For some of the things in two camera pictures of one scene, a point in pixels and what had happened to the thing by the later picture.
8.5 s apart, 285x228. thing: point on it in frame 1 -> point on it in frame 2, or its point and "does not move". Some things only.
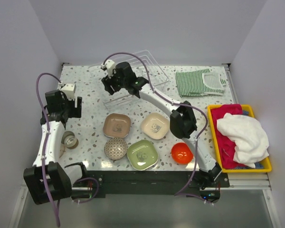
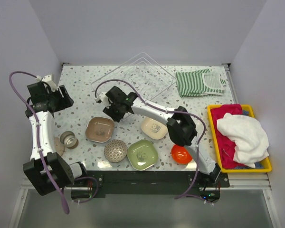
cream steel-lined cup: [69, 140] does not move
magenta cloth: [226, 145] does not move
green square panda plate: [142, 154] does not move
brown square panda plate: [117, 125] -> [99, 129]
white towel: [250, 137] does not move
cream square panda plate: [155, 125] does not move
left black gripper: [75, 112] -> [65, 101]
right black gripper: [107, 82] -> [116, 117]
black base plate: [96, 184] does not move
